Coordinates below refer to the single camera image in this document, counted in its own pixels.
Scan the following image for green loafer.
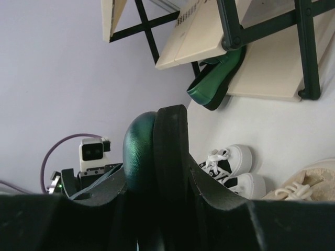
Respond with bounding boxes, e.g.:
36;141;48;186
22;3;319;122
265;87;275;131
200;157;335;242
123;105;189;250
187;46;247;111

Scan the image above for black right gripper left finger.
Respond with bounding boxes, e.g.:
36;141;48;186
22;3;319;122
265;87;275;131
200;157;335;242
0;163;138;251

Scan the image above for beige lace sneaker left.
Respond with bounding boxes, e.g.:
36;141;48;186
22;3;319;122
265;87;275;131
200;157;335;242
262;158;334;201

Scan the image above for black beige shoe shelf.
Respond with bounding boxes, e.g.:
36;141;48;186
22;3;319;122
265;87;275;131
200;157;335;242
101;1;334;100

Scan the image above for black white sneaker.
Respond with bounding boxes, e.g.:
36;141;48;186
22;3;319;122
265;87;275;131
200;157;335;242
199;145;253;180
221;173;266;199

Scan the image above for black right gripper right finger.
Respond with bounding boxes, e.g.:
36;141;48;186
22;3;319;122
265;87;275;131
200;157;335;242
183;154;334;250

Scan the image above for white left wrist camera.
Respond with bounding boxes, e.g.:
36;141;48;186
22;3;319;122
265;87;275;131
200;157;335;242
79;138;110;177

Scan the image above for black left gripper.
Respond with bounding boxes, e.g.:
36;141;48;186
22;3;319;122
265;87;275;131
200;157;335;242
46;163;123;199

